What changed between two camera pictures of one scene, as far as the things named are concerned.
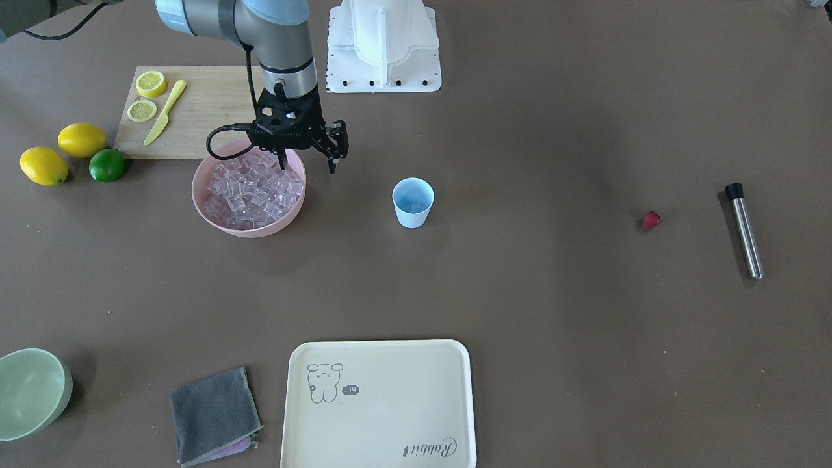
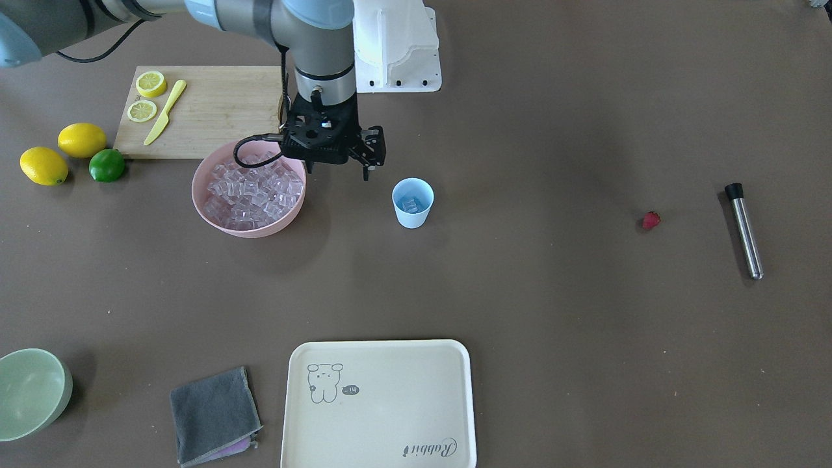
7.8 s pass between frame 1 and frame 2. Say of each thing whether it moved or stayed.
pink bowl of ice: stayed
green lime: stayed
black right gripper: moved
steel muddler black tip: stayed
